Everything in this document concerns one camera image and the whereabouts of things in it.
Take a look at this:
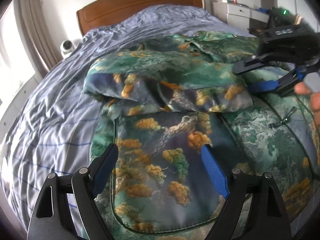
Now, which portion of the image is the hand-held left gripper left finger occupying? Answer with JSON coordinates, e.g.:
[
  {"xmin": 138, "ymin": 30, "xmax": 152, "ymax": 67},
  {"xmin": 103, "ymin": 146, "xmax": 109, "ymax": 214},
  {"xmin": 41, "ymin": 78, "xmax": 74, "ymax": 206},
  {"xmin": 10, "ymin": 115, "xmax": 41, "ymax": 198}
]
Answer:
[{"xmin": 27, "ymin": 144, "xmax": 119, "ymax": 240}]

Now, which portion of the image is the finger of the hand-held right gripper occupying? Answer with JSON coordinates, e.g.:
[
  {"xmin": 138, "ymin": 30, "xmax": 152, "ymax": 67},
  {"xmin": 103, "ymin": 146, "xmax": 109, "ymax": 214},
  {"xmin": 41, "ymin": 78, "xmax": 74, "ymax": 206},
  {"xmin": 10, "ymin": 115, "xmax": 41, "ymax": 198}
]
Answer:
[
  {"xmin": 248, "ymin": 66, "xmax": 320, "ymax": 98},
  {"xmin": 233, "ymin": 53, "xmax": 320, "ymax": 75}
]

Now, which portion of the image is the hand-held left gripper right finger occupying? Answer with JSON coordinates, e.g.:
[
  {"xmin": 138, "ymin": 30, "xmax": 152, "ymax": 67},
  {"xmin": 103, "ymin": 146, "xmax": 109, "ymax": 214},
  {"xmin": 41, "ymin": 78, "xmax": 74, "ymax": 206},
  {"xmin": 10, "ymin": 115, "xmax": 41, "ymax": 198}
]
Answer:
[{"xmin": 201, "ymin": 145, "xmax": 293, "ymax": 240}]

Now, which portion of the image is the green printed jacket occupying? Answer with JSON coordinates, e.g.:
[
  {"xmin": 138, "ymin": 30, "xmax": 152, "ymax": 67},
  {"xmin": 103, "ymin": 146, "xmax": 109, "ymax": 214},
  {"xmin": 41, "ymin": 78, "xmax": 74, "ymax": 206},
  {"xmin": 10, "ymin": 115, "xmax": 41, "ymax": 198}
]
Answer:
[{"xmin": 84, "ymin": 31, "xmax": 320, "ymax": 240}]

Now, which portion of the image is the person's right hand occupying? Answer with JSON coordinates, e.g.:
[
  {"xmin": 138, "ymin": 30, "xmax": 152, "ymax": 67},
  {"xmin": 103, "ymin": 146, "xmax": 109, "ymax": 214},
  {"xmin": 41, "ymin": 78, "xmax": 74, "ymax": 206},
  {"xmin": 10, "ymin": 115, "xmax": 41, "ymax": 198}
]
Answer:
[{"xmin": 294, "ymin": 81, "xmax": 320, "ymax": 128}]

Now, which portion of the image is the white and grey desk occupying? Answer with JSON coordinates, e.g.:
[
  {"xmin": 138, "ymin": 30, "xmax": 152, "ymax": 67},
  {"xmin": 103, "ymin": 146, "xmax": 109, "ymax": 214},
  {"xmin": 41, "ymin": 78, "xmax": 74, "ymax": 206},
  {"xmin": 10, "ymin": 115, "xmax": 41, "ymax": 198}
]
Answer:
[{"xmin": 211, "ymin": 0, "xmax": 273, "ymax": 31}]

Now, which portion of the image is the bed with blue checked sheet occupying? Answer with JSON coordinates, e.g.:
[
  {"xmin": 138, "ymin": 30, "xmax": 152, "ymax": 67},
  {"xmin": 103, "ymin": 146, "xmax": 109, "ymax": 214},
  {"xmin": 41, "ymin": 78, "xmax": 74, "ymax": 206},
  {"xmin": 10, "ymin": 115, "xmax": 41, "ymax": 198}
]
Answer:
[{"xmin": 0, "ymin": 5, "xmax": 320, "ymax": 240}]

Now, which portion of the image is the wooden headboard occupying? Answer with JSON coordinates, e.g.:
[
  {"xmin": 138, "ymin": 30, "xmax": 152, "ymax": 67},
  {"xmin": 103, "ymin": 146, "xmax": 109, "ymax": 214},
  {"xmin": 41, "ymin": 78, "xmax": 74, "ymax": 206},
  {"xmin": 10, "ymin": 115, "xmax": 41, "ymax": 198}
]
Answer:
[{"xmin": 76, "ymin": 0, "xmax": 206, "ymax": 37}]

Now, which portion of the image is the beige curtain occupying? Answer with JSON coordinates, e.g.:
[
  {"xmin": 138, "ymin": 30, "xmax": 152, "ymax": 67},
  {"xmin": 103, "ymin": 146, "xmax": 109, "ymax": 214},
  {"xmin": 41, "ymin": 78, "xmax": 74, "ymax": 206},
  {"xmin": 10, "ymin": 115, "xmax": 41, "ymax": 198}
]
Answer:
[{"xmin": 14, "ymin": 0, "xmax": 51, "ymax": 73}]

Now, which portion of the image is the white security camera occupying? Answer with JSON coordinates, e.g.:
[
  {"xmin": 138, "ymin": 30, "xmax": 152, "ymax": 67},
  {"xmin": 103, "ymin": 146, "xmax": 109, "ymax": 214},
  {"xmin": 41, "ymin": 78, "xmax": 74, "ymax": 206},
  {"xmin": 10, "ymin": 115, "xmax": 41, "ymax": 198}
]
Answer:
[{"xmin": 59, "ymin": 40, "xmax": 77, "ymax": 57}]

